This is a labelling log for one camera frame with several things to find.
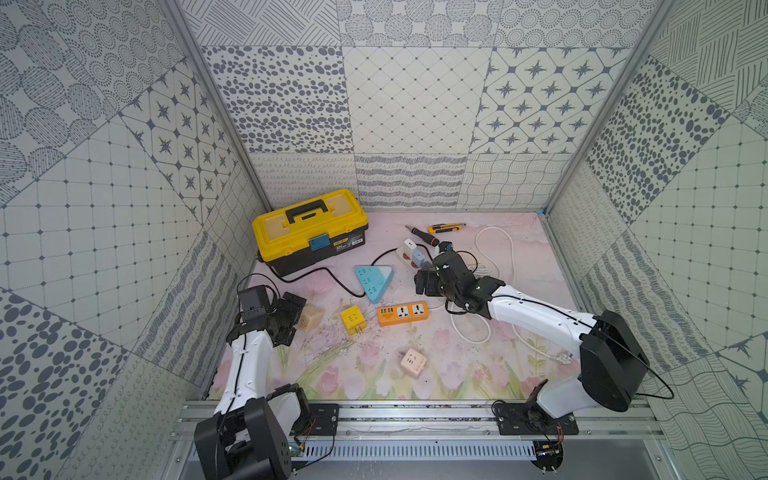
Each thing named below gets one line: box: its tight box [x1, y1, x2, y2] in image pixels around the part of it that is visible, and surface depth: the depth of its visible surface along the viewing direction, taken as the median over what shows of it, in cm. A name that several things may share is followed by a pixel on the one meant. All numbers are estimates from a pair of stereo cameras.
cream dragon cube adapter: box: [297, 304, 323, 333], surface depth 87 cm
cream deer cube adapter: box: [398, 348, 427, 376], surface depth 80 cm
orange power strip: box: [377, 302, 429, 327], surface depth 92 cm
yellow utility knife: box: [427, 223, 467, 234], surface depth 117 cm
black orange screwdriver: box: [405, 225, 440, 247], surface depth 113 cm
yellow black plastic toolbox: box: [252, 189, 369, 276], surface depth 97 cm
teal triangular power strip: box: [354, 265, 395, 304], surface depth 99 cm
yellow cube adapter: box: [340, 305, 367, 336], surface depth 88 cm
